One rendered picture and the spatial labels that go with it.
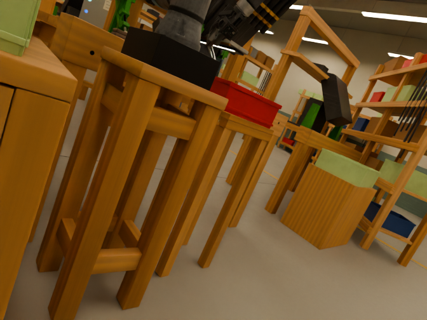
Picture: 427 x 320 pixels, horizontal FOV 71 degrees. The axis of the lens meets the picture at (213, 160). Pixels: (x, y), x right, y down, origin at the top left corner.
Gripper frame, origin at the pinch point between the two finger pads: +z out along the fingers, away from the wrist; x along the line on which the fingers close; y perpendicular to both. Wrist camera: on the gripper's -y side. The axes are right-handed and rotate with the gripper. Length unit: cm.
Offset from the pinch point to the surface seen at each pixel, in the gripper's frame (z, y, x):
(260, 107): -1.1, 30.8, 24.3
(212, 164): 25, 50, 15
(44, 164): 9, 97, -53
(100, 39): 20, 21, -41
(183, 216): 50, 60, 18
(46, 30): 52, -23, -53
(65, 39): 25, 25, -51
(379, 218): 14, 6, 264
